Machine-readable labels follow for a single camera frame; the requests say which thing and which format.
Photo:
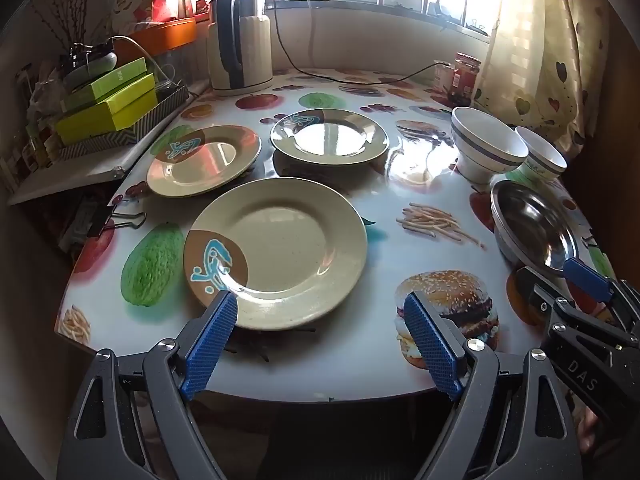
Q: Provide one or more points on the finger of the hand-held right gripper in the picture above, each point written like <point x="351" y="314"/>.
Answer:
<point x="535" y="290"/>
<point x="585" y="275"/>

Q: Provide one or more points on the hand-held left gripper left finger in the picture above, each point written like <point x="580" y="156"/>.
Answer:
<point x="210" y="345"/>

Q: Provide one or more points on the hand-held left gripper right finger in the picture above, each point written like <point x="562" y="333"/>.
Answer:
<point x="432" y="345"/>

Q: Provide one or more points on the stainless steel bowl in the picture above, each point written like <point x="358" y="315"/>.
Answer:
<point x="535" y="225"/>

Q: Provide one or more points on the large beige plate brown patch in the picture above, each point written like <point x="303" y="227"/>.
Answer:
<point x="290" y="245"/>

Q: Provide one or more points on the white bowl thin blue stripes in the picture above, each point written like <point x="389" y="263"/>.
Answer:
<point x="545" y="152"/>

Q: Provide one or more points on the white bowl wide blue stripe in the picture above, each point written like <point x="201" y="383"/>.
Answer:
<point x="485" y="135"/>

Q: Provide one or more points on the small beige plate brown patch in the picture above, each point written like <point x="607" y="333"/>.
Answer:
<point x="205" y="160"/>

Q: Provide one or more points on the olive rimmed plate brown patch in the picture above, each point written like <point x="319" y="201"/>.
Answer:
<point x="330" y="137"/>

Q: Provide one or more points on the fruit printed tablecloth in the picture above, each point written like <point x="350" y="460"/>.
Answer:
<point x="325" y="360"/>

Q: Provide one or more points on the black binder clip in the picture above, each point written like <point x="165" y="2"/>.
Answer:
<point x="102" y="220"/>

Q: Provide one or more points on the white teal packet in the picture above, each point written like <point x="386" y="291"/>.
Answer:
<point x="82" y="227"/>

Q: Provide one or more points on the white side shelf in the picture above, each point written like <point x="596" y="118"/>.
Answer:
<point x="75" y="175"/>

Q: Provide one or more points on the red lidded glass jar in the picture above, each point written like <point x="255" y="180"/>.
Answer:
<point x="466" y="82"/>

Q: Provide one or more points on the grey chevron patterned box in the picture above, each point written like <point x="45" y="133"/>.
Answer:
<point x="150" y="120"/>

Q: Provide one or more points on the heart printed cream curtain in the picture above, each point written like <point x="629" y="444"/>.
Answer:
<point x="550" y="35"/>

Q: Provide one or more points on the green and yellow boxes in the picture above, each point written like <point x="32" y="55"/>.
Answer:
<point x="115" y="112"/>

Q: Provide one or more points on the thin dark green box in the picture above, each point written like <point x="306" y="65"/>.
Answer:
<point x="110" y="82"/>

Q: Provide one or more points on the grey oval device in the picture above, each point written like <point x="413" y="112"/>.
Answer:
<point x="90" y="67"/>

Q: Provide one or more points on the white electric kettle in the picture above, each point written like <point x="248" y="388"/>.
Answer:
<point x="250" y="45"/>

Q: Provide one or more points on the orange box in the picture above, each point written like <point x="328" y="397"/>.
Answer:
<point x="165" y="37"/>

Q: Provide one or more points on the dried twig bouquet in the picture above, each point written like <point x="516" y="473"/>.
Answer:
<point x="65" y="5"/>

